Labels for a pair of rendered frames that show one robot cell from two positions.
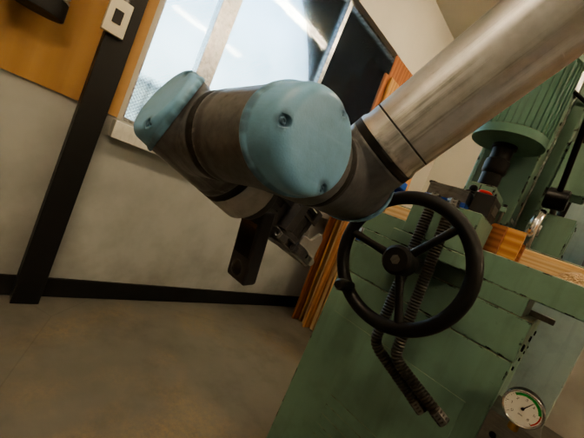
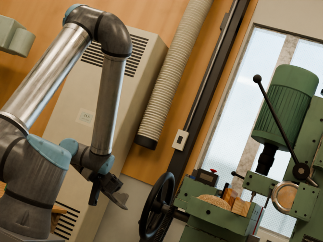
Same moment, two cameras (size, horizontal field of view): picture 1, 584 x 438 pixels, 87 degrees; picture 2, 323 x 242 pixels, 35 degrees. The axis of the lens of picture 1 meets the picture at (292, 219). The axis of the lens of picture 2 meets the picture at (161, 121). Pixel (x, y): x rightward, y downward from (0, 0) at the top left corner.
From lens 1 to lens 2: 2.09 m
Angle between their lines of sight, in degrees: 66
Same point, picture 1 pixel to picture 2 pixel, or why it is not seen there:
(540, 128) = (261, 128)
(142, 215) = not seen: outside the picture
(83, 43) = (168, 157)
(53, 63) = (154, 170)
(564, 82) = (273, 99)
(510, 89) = (96, 127)
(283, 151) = not seen: hidden behind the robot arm
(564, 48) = (97, 117)
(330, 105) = (69, 140)
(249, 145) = not seen: hidden behind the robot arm
